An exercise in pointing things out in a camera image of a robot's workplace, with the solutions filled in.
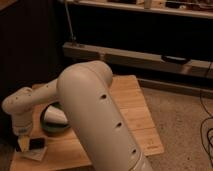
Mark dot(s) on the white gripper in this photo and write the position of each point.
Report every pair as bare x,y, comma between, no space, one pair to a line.
22,126

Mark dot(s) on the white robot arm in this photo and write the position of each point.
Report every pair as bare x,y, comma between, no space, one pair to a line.
82,90

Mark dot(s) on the white sponge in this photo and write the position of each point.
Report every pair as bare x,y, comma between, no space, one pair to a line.
35,154

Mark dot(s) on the dark round bowl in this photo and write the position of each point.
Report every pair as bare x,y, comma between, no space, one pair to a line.
53,119

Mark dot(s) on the metal pole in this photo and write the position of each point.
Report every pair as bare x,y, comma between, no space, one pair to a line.
72,36

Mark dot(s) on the wooden shelf board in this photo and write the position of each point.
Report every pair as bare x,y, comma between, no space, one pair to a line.
136,59

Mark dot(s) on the black flat device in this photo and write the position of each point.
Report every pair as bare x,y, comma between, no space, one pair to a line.
175,60

